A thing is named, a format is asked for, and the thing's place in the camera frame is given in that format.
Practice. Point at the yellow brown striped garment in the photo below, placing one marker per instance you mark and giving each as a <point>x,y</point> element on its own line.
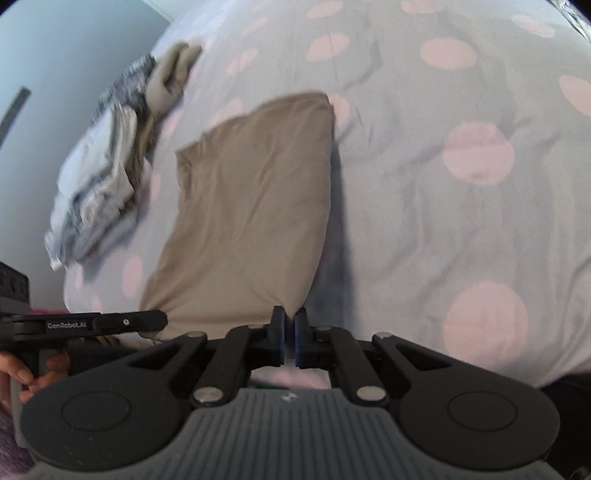
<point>145,134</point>

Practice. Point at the beige fleece garment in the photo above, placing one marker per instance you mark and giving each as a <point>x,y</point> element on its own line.
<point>164,90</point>

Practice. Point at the dark floral garment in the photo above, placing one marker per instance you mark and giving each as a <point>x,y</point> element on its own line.
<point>131,76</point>

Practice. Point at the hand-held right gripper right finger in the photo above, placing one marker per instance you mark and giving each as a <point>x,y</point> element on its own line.
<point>301,337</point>

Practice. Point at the person's left hand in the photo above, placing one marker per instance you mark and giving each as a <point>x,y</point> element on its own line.
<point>48,381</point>

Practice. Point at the person's purple fuzzy clothing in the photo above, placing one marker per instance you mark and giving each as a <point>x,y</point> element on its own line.
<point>11,447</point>

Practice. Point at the taupe long-sleeve shirt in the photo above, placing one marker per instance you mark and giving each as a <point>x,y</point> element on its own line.
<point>254,198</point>

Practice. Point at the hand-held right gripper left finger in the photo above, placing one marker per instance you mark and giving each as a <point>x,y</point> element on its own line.
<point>279,337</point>

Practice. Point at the grey bedspread with pink dots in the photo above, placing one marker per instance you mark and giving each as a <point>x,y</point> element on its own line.
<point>415,230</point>

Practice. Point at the cream white garment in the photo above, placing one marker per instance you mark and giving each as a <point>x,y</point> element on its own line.
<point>92,184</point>

